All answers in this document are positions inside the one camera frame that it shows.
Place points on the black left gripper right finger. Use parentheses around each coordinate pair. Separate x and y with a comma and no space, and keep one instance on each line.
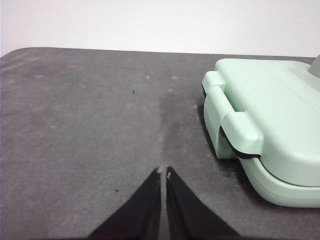
(190,215)

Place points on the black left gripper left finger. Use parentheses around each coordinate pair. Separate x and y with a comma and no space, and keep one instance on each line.
(140,215)

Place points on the mint green breakfast machine base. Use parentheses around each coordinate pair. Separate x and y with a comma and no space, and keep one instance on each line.
(275,195)

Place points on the mint green griddle cover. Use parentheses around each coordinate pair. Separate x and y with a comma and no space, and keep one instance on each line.
(275,105)

